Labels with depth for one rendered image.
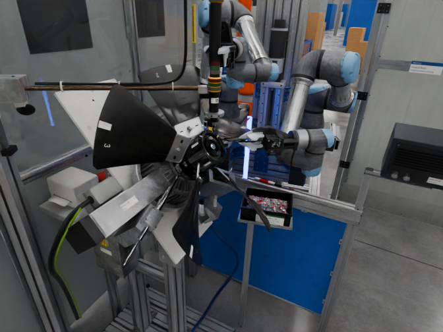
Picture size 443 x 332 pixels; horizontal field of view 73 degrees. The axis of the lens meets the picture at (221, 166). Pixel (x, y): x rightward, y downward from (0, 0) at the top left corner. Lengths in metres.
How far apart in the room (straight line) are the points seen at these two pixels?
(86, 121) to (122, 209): 0.36
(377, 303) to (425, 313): 0.28
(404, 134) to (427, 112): 1.52
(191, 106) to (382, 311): 1.74
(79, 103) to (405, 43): 2.24
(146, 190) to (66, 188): 0.49
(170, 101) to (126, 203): 0.39
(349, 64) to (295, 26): 0.64
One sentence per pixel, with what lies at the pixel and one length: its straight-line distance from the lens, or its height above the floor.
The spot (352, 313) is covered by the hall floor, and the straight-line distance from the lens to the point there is 2.17.
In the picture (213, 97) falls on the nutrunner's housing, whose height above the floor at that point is 1.36.
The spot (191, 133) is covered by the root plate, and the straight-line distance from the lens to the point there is 1.02.
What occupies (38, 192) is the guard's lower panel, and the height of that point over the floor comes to 0.89.
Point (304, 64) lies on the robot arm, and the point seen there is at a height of 1.43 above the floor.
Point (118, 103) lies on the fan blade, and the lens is 0.83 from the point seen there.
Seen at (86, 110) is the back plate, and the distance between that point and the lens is 1.12.
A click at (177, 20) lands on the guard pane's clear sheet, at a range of 2.08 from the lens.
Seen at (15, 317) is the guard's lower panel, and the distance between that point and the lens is 1.74.
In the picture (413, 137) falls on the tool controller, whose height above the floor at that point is 1.23.
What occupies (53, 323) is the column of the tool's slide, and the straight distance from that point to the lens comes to 1.68.
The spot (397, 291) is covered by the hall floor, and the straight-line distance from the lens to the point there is 2.43.
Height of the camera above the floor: 1.62
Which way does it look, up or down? 28 degrees down
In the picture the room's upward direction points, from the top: 2 degrees clockwise
